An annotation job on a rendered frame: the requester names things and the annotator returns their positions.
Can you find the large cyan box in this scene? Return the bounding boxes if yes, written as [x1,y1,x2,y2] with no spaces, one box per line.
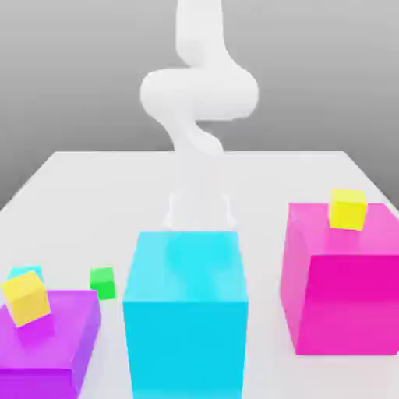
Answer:
[122,230,249,399]

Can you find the small green cube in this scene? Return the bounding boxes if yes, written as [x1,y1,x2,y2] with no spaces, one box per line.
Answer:
[89,266,117,302]

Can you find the small yellow cube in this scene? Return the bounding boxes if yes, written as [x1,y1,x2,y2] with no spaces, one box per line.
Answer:
[328,188,369,232]

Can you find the large purple box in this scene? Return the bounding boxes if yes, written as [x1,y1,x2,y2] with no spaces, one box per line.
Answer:
[0,289,102,399]

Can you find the small cyan cube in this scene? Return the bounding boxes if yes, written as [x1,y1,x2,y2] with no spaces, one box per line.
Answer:
[6,264,44,284]

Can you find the large pink box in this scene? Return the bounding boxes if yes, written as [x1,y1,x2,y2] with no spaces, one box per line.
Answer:
[279,202,399,357]

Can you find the small orange-yellow cube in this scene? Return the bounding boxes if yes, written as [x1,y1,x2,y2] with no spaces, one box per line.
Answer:
[0,270,51,328]

